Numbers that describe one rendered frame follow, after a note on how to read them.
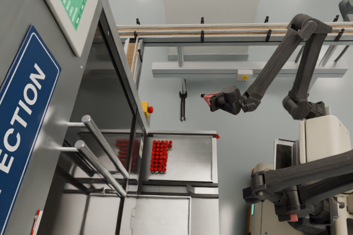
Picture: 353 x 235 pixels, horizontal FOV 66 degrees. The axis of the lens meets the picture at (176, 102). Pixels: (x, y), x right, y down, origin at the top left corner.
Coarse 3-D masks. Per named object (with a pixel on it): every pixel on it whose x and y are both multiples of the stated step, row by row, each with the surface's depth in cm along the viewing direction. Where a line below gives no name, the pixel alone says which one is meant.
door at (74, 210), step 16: (64, 144) 62; (64, 160) 62; (80, 160) 70; (64, 176) 62; (80, 176) 70; (96, 176) 81; (64, 192) 62; (80, 192) 70; (96, 192) 81; (48, 208) 55; (64, 208) 62; (80, 208) 70; (96, 208) 82; (112, 208) 97; (48, 224) 55; (64, 224) 62; (80, 224) 71; (96, 224) 82; (112, 224) 98
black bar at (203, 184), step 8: (144, 184) 144; (152, 184) 143; (160, 184) 143; (168, 184) 143; (176, 184) 143; (184, 184) 142; (192, 184) 142; (200, 184) 142; (208, 184) 142; (216, 184) 141
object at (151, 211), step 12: (144, 204) 140; (156, 204) 140; (168, 204) 139; (180, 204) 139; (144, 216) 137; (156, 216) 136; (168, 216) 136; (180, 216) 136; (144, 228) 134; (156, 228) 134; (168, 228) 133; (180, 228) 133
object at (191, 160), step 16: (176, 144) 157; (192, 144) 156; (208, 144) 155; (176, 160) 152; (192, 160) 151; (208, 160) 150; (160, 176) 147; (176, 176) 147; (192, 176) 146; (208, 176) 146
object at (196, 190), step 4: (188, 188) 138; (192, 188) 141; (196, 188) 143; (200, 188) 142; (204, 188) 142; (208, 188) 142; (212, 188) 142; (192, 192) 140; (196, 192) 142; (200, 192) 141; (204, 192) 141; (208, 192) 141; (212, 192) 141
